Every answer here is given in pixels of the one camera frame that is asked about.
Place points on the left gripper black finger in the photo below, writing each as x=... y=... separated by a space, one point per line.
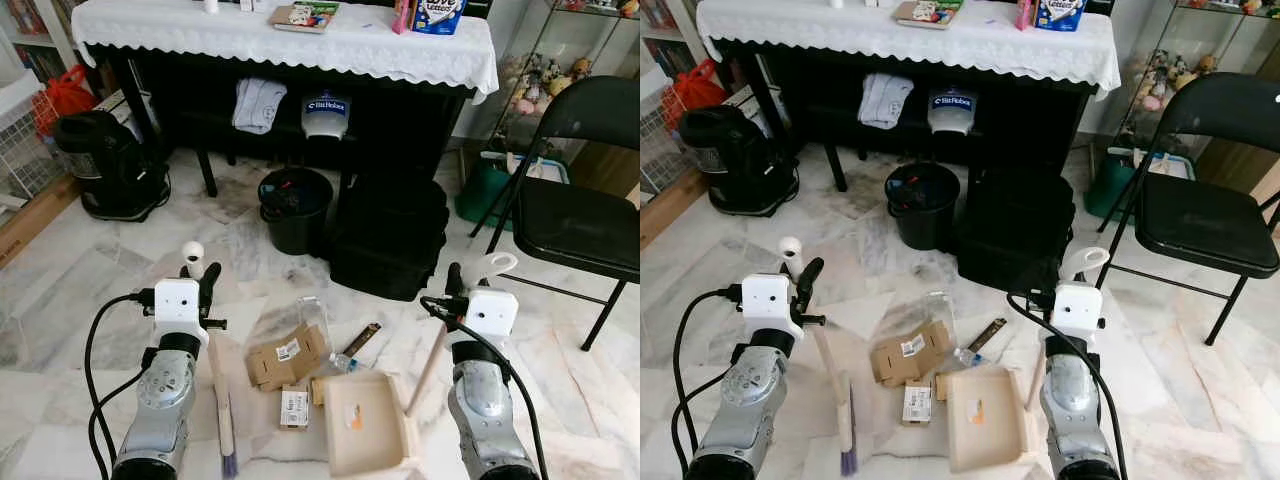
x=811 y=278
x=210 y=280

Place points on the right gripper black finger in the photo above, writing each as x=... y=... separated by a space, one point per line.
x=454 y=280
x=1047 y=275

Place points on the wooden broom with white tip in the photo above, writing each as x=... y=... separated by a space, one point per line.
x=193 y=255
x=790 y=250

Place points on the brown cardboard piece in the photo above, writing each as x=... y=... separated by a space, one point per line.
x=285 y=355
x=908 y=355

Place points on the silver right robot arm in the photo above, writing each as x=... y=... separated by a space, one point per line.
x=1075 y=400
x=485 y=400

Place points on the dark brown wrapper stick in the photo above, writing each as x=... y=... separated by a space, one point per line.
x=363 y=340
x=988 y=336

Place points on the green watering can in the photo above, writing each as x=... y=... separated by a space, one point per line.
x=1110 y=188
x=485 y=195

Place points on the clear plastic bottle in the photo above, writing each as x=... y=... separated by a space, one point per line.
x=318 y=320
x=942 y=315

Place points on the black plastic bucket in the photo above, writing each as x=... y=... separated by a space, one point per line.
x=922 y=210
x=295 y=215

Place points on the small labelled carton box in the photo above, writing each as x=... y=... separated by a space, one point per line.
x=294 y=408
x=917 y=404

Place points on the black folding chair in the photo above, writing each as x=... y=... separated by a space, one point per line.
x=575 y=220
x=1205 y=215

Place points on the black round appliance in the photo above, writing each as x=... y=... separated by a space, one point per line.
x=735 y=160
x=110 y=165

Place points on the black table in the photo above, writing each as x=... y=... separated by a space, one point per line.
x=1020 y=115
x=400 y=120

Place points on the low wooden storage shelf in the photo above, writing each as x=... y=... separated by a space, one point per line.
x=665 y=205
x=30 y=225

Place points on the white folded cloth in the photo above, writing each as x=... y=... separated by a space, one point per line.
x=885 y=100
x=260 y=105

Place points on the white printed bag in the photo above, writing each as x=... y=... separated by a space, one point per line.
x=326 y=115
x=952 y=110

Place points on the red plastic bag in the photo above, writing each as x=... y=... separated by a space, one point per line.
x=692 y=90
x=65 y=95

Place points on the white lace tablecloth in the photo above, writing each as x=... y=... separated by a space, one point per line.
x=250 y=40
x=880 y=38

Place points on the blue snack box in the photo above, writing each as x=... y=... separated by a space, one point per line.
x=438 y=17
x=1060 y=14

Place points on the pink box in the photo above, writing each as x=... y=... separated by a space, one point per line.
x=403 y=17
x=1025 y=13

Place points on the glass display cabinet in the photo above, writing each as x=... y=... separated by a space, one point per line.
x=1220 y=35
x=590 y=40

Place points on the colourful picture book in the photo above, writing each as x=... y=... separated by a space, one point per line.
x=303 y=17
x=928 y=13

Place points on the white bookshelf with books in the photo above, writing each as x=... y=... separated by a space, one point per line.
x=35 y=30
x=665 y=30

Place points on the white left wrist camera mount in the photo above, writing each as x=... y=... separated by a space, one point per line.
x=178 y=305
x=770 y=305

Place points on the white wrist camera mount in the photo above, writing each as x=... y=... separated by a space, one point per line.
x=770 y=305
x=178 y=305
x=492 y=312
x=1077 y=310

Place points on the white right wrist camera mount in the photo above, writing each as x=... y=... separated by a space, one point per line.
x=492 y=312
x=1077 y=310

